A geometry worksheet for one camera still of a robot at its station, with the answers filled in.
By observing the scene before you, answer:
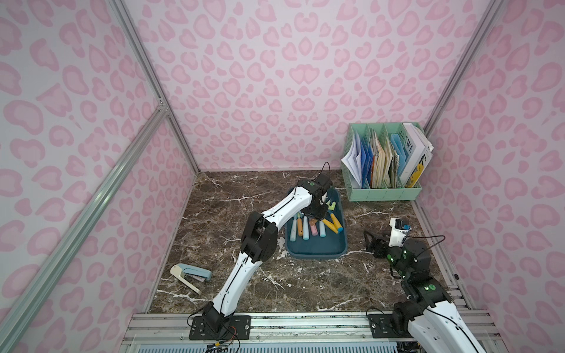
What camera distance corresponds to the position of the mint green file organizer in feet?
3.16

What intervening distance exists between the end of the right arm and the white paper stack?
0.34 m

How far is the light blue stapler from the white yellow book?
3.04 ft

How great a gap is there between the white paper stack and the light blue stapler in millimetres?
713

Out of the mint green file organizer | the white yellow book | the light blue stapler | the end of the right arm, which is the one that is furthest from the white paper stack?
the light blue stapler

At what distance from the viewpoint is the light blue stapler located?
2.74ft

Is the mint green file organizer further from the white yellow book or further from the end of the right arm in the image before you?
the end of the right arm

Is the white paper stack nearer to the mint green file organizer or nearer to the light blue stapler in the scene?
the mint green file organizer

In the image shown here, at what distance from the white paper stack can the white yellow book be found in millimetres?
193

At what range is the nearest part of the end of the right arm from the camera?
70cm

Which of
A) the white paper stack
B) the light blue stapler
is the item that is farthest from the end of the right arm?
the light blue stapler

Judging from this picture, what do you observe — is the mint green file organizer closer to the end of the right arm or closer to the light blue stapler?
the end of the right arm

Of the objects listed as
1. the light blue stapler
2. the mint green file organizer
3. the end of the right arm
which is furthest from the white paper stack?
the light blue stapler

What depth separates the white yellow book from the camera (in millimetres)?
947
